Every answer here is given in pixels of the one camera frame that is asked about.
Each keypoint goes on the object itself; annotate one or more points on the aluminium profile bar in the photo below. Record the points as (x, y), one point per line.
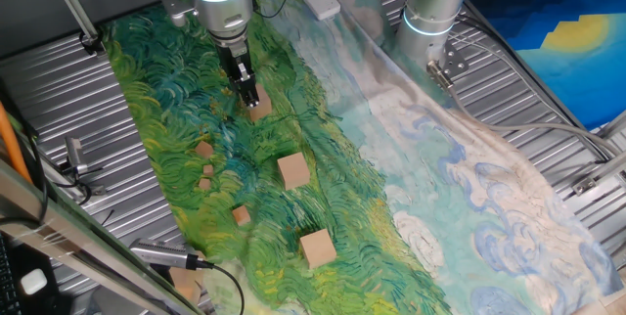
(611, 166)

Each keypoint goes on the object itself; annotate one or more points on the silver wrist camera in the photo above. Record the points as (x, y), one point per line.
(175, 7)

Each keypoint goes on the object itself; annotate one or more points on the aluminium frame beam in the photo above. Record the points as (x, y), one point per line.
(73, 237)

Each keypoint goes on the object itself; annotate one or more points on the white earbuds case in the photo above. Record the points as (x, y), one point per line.
(34, 282)

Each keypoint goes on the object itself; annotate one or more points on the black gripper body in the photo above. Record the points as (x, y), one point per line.
(230, 53)

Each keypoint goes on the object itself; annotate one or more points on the black keyboard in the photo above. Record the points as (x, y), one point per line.
(6, 285)

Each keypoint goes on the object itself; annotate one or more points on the small wooden cube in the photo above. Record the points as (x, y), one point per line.
(204, 148)

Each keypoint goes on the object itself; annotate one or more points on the orange tube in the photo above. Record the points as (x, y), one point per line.
(10, 144)

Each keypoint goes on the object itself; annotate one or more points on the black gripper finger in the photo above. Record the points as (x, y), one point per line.
(249, 91)

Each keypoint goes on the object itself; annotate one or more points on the metal corner bracket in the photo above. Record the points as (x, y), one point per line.
(584, 186)

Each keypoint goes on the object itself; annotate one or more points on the tiny wooden cube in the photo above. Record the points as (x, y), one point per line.
(208, 169)
(204, 184)

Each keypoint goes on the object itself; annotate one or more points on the blue yellow painted cloth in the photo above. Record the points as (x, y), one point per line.
(562, 70)

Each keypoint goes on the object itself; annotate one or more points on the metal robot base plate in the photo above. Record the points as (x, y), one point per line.
(455, 60)

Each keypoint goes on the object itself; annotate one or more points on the silver ribbed camera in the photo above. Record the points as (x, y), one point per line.
(156, 253)

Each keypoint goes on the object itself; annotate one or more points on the green blue painted cloth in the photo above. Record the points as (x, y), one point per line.
(391, 183)

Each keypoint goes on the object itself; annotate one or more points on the grey black camera mount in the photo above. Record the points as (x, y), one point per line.
(75, 153)

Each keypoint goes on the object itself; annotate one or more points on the medium wooden cube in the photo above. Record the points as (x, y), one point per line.
(241, 215)

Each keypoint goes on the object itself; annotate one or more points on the white power strip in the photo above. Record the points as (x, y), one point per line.
(323, 7)

